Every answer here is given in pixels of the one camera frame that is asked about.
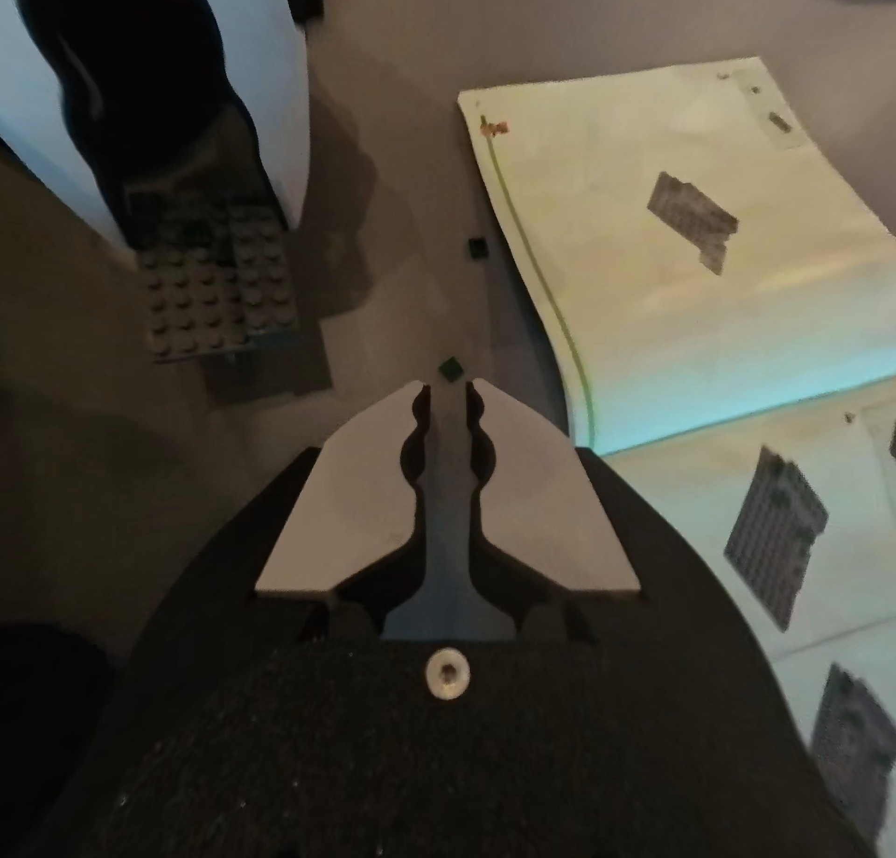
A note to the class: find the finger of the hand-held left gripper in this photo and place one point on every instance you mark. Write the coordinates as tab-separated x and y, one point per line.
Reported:
273	88
42	123

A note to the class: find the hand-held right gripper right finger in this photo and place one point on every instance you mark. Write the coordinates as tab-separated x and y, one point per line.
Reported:
560	515

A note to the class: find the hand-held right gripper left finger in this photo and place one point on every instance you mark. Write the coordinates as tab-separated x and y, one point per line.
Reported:
336	515

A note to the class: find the small dark green tile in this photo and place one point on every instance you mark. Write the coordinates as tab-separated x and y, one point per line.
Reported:
479	248
451	368

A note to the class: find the grey studded building plate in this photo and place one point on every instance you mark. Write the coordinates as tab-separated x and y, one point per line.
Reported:
203	298

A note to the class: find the open instruction booklet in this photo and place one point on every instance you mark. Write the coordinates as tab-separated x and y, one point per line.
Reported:
665	312

